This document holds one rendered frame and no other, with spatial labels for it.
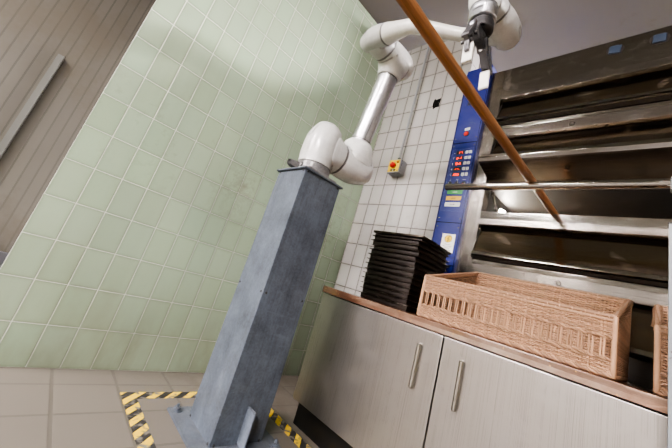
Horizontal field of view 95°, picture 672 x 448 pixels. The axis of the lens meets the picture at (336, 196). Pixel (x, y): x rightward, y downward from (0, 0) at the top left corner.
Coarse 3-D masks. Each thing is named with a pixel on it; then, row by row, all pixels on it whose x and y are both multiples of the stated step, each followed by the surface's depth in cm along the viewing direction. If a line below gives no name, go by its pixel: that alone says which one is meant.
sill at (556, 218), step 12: (480, 216) 163; (492, 216) 159; (504, 216) 155; (516, 216) 151; (528, 216) 147; (540, 216) 144; (552, 216) 140; (564, 216) 137; (576, 216) 134; (588, 216) 131; (600, 216) 128
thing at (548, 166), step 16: (640, 144) 117; (656, 144) 114; (480, 160) 160; (496, 160) 154; (528, 160) 145; (544, 160) 141; (560, 160) 137; (576, 160) 133; (592, 160) 130; (608, 160) 126; (624, 160) 123; (640, 160) 120; (656, 160) 117; (496, 176) 164; (512, 176) 159; (544, 176) 149; (560, 176) 145; (576, 176) 140; (592, 176) 137; (608, 176) 133; (624, 176) 129; (640, 176) 126; (656, 176) 123
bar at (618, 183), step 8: (448, 184) 141; (456, 184) 138; (464, 184) 135; (472, 184) 132; (480, 184) 130; (488, 184) 128; (496, 184) 125; (504, 184) 123; (512, 184) 121; (520, 184) 119; (528, 184) 117; (536, 184) 115; (544, 184) 113; (552, 184) 111; (560, 184) 109; (568, 184) 108; (576, 184) 106; (584, 184) 104; (592, 184) 103; (600, 184) 101; (608, 184) 100; (616, 184) 99; (624, 184) 97; (632, 184) 96; (640, 184) 95; (648, 184) 93; (656, 184) 92; (664, 184) 91
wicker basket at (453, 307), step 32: (448, 288) 110; (480, 288) 102; (512, 288) 136; (544, 288) 129; (448, 320) 106; (480, 320) 99; (512, 320) 93; (544, 320) 88; (576, 320) 83; (608, 320) 79; (544, 352) 85; (576, 352) 81; (608, 352) 105
